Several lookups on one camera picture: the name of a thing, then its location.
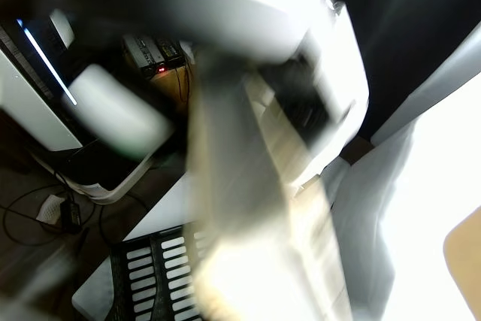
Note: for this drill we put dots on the cream hardcover book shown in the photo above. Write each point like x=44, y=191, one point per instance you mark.
x=240, y=185

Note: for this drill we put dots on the black power unit yellow label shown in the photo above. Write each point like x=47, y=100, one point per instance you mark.
x=169, y=52

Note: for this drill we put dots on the silver power supply unit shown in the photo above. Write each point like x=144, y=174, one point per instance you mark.
x=139, y=50

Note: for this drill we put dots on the black and white machine base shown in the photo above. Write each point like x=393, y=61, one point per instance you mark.
x=94, y=172

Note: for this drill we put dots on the black three-slot file tray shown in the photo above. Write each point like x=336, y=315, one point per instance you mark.
x=150, y=272

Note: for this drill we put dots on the black power brick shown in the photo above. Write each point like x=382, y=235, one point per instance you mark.
x=71, y=212

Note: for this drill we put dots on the white curtain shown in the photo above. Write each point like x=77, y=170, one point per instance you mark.
x=413, y=223

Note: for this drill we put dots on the black curtain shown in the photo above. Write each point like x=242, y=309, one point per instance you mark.
x=406, y=35

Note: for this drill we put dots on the white mesh sheet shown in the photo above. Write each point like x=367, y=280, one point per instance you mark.
x=49, y=210

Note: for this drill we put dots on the white column with light strip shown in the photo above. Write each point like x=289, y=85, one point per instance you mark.
x=22, y=103

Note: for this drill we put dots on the tan wooden board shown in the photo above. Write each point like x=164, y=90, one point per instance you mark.
x=464, y=261

